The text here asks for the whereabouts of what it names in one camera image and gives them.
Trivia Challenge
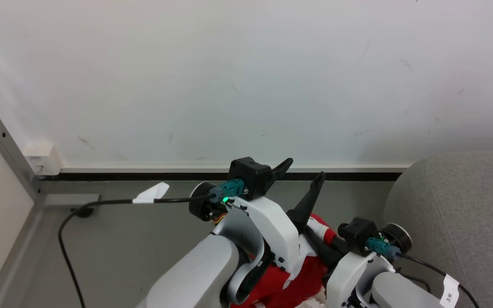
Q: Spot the white printed cable label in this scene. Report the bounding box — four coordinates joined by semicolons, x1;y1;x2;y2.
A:
440;274;460;308

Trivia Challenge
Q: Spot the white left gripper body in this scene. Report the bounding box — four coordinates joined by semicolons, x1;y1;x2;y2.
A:
225;195;302;275

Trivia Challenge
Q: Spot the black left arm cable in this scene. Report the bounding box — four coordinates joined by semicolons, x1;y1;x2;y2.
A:
58;179;247;308

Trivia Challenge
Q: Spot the white wall socket box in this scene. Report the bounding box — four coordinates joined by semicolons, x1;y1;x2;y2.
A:
23;142;63;176

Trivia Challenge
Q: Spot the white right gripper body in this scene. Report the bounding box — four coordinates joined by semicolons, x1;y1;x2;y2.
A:
326;252;396;308

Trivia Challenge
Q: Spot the grey fabric sofa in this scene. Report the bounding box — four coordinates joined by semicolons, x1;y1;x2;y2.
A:
383;151;493;308

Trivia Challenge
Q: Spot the white cable tag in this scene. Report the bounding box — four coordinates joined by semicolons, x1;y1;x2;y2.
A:
132;182;170;204

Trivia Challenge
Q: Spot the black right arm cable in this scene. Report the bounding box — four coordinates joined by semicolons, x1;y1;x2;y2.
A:
366;237;480;308

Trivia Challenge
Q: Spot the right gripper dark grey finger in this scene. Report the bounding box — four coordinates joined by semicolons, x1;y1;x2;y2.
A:
304;229;350;275

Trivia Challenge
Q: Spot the black and white baseboard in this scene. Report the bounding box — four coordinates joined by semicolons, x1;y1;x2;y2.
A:
52;163;413;182

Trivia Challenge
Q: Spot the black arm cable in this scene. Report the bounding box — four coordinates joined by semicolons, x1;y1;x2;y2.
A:
366;237;480;308
58;179;247;308

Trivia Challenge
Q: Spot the red and white clothing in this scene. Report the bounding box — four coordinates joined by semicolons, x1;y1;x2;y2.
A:
229;213;338;308

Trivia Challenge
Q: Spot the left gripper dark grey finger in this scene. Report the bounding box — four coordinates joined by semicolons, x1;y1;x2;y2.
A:
271;158;294;191
287;172;326;234

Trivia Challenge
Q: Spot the grey metal frame post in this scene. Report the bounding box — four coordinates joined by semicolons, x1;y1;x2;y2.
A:
0;116;44;205

